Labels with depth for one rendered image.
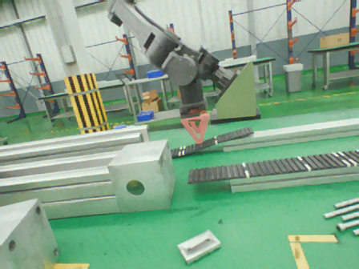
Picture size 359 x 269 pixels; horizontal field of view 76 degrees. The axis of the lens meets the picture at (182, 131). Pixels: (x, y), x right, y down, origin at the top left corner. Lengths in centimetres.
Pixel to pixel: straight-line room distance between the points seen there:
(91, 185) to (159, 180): 12
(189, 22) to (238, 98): 734
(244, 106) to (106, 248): 68
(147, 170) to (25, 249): 18
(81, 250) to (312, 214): 34
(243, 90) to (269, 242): 63
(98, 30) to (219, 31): 415
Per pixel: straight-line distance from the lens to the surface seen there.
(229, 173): 43
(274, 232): 36
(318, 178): 46
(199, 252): 33
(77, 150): 67
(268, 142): 61
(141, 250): 37
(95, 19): 926
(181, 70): 48
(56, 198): 49
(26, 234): 35
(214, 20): 808
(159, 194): 41
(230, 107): 90
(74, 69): 393
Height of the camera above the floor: 102
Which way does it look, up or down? 17 degrees down
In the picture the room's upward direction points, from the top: 10 degrees counter-clockwise
